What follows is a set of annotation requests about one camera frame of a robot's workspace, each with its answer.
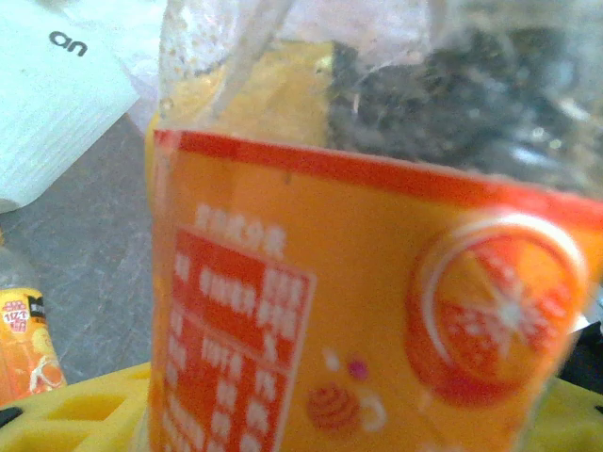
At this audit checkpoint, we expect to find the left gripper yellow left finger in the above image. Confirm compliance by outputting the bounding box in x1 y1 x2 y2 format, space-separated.
0 362 155 452

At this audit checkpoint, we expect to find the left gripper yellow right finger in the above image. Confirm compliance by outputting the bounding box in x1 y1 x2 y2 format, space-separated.
527 324 603 452

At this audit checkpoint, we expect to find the orange juice bottle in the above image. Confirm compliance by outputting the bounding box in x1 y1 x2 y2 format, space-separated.
0 244 67 406

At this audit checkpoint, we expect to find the orange label red band bottle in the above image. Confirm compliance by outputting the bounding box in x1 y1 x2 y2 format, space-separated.
145 0 603 452

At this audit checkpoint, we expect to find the white plastic bin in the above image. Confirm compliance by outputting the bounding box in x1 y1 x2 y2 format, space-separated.
0 0 142 213

